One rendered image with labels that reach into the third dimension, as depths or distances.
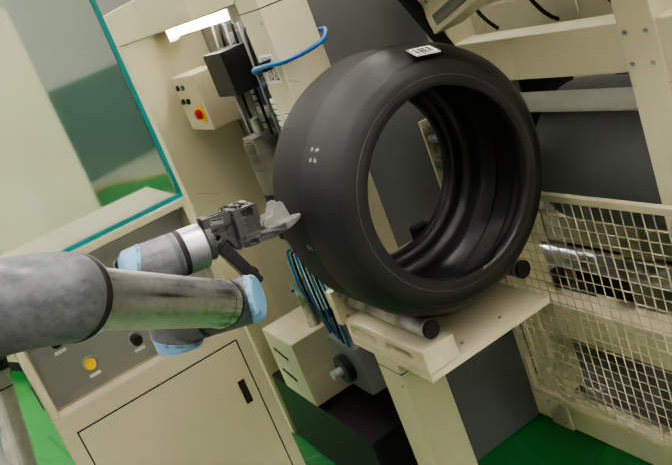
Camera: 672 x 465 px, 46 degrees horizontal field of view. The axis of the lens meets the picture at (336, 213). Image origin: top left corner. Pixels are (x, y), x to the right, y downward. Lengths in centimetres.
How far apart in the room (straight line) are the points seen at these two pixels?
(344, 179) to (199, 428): 100
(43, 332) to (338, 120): 79
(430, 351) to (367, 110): 56
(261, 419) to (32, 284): 145
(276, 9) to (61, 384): 110
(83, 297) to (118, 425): 124
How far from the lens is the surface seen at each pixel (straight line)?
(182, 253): 152
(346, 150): 155
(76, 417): 219
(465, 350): 184
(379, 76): 161
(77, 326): 101
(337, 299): 202
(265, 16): 193
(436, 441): 235
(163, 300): 118
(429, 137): 227
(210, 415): 229
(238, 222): 156
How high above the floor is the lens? 171
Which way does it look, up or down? 17 degrees down
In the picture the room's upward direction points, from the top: 21 degrees counter-clockwise
